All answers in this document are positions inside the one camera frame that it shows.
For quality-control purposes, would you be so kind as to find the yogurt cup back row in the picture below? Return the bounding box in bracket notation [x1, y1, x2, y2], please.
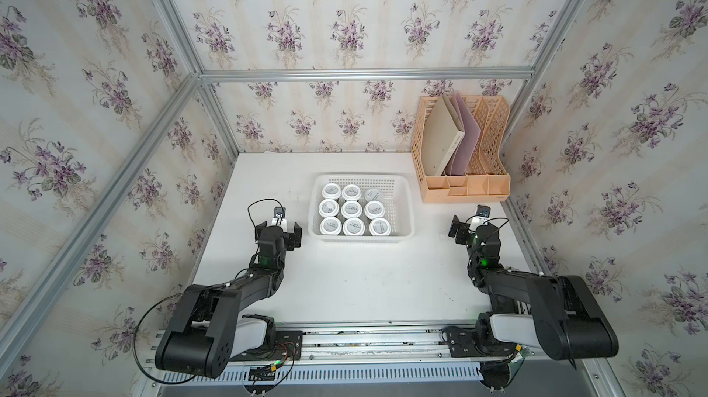
[363, 188, 384, 203]
[321, 182, 342, 201]
[369, 217, 392, 237]
[342, 217, 367, 237]
[319, 216, 343, 236]

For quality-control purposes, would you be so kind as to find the yogurt cup row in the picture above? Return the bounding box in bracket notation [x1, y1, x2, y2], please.
[319, 216, 343, 236]
[340, 201, 363, 220]
[342, 217, 367, 237]
[363, 188, 384, 203]
[369, 217, 392, 237]
[363, 201, 385, 220]
[318, 199, 339, 218]
[321, 182, 342, 201]
[341, 184, 362, 203]

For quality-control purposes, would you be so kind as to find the yogurt cup front row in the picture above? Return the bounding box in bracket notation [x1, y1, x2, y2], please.
[363, 201, 385, 220]
[318, 199, 339, 218]
[341, 184, 362, 203]
[340, 201, 363, 220]

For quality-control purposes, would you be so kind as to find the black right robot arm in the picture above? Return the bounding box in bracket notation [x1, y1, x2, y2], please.
[445, 215, 620, 361]

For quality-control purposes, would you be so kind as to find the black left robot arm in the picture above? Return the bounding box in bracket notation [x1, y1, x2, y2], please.
[155, 223, 302, 379]

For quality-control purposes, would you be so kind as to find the white perforated plastic basket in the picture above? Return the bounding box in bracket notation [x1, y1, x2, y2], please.
[308, 174, 415, 244]

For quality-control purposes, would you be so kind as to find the peach plastic file organizer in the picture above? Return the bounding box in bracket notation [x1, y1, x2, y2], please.
[411, 96, 511, 203]

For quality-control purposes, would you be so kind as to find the purple folder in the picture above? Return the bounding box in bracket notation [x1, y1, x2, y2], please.
[445, 92, 481, 176]

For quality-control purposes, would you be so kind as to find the beige folder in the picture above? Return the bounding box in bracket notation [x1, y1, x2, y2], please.
[421, 96, 465, 177]

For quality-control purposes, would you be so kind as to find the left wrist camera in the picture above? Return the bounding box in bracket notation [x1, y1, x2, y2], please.
[270, 206, 287, 230]

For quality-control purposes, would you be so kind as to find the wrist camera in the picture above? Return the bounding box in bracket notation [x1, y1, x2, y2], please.
[468, 204, 492, 231]
[270, 206, 287, 230]

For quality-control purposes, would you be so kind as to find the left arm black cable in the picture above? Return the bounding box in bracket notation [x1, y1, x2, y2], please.
[132, 198, 287, 386]

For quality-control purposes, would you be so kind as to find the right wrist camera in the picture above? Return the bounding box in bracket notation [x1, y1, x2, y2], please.
[468, 204, 492, 231]

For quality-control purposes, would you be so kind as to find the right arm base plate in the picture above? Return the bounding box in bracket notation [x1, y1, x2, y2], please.
[441, 326, 518, 358]

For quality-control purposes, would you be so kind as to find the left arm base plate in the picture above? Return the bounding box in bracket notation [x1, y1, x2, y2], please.
[232, 331, 304, 362]

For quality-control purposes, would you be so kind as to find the small circuit board with wires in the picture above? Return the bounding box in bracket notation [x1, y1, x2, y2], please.
[247, 365, 278, 382]

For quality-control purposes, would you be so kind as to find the aluminium mounting rail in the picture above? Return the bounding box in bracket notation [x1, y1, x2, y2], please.
[145, 321, 605, 369]

